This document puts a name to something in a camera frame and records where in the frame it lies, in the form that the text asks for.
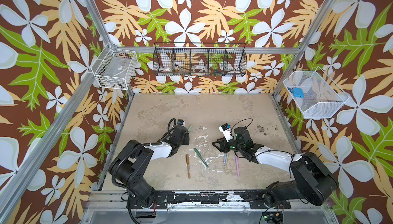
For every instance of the blue object in basket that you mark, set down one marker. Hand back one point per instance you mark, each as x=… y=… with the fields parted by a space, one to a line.
x=297 y=92

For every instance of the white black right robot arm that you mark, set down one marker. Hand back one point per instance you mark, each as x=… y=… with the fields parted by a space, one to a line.
x=310 y=179

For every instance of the white mesh basket right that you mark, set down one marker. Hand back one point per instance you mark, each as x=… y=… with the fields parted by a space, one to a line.
x=323 y=96

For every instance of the black wire basket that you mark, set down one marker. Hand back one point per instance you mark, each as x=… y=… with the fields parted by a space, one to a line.
x=202 y=59

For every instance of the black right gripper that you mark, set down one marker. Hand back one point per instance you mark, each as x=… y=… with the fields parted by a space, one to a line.
x=223 y=144

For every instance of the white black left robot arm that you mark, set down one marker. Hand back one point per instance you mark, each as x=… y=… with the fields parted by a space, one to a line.
x=129 y=166

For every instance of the white wire basket left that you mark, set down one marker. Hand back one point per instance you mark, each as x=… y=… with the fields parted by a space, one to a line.
x=114 y=68

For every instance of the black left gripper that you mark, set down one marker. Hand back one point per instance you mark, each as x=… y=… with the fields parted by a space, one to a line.
x=187 y=138

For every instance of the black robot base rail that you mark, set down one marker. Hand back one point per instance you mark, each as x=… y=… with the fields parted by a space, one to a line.
x=254 y=199

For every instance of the dark green pen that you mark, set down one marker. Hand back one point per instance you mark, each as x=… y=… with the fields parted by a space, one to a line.
x=200 y=157

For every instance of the small green circuit board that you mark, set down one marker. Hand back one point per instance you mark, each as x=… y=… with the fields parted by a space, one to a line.
x=271 y=218

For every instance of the pink pen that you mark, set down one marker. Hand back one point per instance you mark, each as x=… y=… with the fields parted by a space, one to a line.
x=237 y=165

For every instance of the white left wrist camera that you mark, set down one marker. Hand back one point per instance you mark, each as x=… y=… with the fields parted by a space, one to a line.
x=180 y=122

